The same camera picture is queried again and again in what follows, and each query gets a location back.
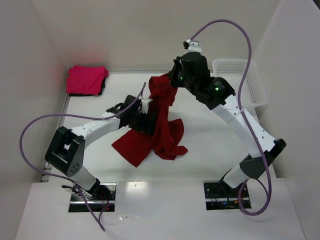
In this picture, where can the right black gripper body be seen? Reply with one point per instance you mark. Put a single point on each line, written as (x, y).
(175, 74)

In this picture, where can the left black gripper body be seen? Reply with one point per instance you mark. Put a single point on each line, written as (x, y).
(152, 122)

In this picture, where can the dark red t-shirt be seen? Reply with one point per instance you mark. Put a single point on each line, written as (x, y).
(135, 146)

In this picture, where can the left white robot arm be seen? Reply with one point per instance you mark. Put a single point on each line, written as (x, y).
(67, 148)

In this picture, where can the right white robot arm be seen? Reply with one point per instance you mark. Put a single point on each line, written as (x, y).
(220, 97)

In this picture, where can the white plastic basket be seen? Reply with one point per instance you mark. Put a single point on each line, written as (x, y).
(253, 93)

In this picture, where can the folded pink t-shirt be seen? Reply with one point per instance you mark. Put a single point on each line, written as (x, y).
(78, 73)

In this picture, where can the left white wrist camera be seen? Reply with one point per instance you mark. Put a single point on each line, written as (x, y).
(145, 104)

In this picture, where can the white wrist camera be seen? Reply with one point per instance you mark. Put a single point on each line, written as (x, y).
(145, 104)
(192, 46)

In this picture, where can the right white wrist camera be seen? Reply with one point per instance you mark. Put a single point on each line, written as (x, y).
(192, 46)

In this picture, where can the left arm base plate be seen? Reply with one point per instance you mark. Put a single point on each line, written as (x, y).
(105, 199)

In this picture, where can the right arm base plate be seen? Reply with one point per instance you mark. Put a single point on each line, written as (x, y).
(220, 197)

